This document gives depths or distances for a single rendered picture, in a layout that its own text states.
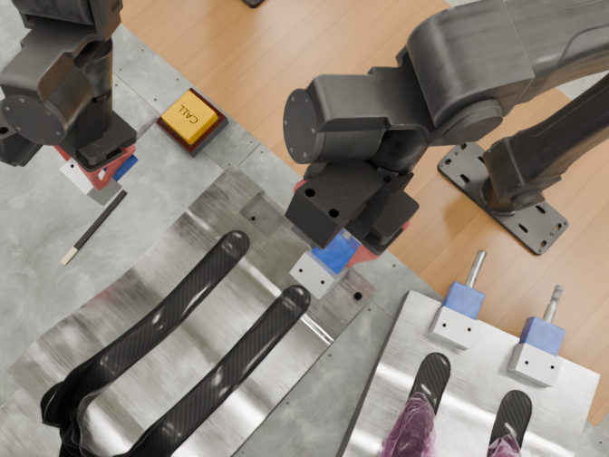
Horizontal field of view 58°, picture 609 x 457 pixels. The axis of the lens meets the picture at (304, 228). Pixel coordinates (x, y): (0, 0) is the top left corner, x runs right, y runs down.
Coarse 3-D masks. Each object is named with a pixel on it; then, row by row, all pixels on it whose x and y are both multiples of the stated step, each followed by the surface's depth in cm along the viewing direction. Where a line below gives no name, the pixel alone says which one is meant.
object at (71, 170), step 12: (144, 120) 71; (156, 120) 71; (144, 132) 71; (132, 156) 70; (72, 168) 67; (120, 168) 69; (72, 180) 67; (84, 180) 67; (84, 192) 66; (96, 192) 68; (108, 192) 70
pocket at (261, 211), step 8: (264, 192) 74; (256, 200) 75; (264, 200) 76; (272, 200) 74; (248, 208) 74; (256, 208) 75; (264, 208) 75; (272, 208) 75; (280, 208) 74; (248, 216) 75; (256, 216) 75; (264, 216) 75; (272, 216) 75; (280, 216) 75; (256, 224) 75; (264, 224) 75; (272, 224) 75; (280, 224) 75; (264, 232) 74; (272, 232) 74
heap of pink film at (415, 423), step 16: (416, 400) 68; (400, 416) 66; (416, 416) 66; (432, 416) 67; (400, 432) 64; (416, 432) 64; (432, 432) 65; (384, 448) 63; (400, 448) 63; (416, 448) 63; (432, 448) 63; (496, 448) 66; (512, 448) 66
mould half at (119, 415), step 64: (256, 192) 73; (192, 256) 71; (256, 256) 71; (64, 320) 66; (128, 320) 68; (192, 320) 70; (320, 320) 68; (128, 384) 64; (192, 384) 66; (256, 384) 67; (0, 448) 68; (128, 448) 61; (192, 448) 62
